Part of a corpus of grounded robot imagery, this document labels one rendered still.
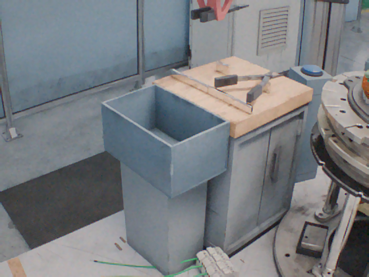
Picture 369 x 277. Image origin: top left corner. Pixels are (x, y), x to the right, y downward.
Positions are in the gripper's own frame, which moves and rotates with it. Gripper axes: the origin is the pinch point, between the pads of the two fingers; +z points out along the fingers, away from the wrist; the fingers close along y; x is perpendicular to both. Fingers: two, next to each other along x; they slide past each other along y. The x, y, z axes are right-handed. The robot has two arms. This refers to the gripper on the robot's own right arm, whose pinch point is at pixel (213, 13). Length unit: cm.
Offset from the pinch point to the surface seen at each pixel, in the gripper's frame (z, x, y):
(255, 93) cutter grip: 9.1, -2.6, 11.9
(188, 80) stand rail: 11.1, -4.5, -0.6
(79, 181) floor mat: 119, 34, -119
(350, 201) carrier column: 19.8, -0.1, 30.5
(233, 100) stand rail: 10.7, -4.5, 9.4
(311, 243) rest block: 34.9, 3.3, 24.3
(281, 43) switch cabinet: 86, 207, -129
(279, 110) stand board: 12.7, 2.0, 13.5
